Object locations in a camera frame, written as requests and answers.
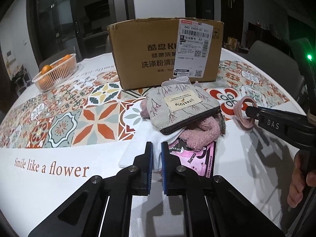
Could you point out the yellow packets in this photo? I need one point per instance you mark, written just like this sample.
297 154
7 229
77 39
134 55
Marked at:
232 43

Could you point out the small cluttered rack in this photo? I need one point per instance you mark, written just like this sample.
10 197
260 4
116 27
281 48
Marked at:
18 79

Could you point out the white scalloped cloth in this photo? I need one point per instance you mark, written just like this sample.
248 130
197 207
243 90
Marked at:
176 81

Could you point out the dark sliding glass door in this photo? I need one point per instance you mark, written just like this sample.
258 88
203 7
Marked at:
61 17

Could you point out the brown cardboard box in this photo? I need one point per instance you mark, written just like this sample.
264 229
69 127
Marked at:
138 54

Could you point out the brown tall cabinet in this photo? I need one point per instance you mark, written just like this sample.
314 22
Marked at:
232 9

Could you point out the pile of oranges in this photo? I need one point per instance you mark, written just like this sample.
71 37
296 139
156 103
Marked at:
46 69

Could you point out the dark interior door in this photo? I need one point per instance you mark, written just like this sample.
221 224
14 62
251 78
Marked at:
207 0

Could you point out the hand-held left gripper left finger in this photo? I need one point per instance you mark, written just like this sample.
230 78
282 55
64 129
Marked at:
148 167

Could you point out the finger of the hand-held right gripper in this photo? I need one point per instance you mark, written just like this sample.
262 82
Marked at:
266 114

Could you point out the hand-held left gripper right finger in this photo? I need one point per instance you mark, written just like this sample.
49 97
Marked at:
165 167

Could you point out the pink and black packet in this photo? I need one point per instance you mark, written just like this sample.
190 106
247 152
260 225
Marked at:
192 163

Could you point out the pink plush cloth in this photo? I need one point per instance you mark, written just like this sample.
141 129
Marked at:
197 133

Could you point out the white plastic fruit basket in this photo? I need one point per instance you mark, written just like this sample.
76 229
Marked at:
53 79

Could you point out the person's right hand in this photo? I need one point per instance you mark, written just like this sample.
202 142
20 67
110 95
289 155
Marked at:
298 182

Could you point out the black television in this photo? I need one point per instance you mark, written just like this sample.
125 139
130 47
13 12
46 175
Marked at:
266 34

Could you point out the grey floral zip pouch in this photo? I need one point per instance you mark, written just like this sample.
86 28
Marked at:
177 103

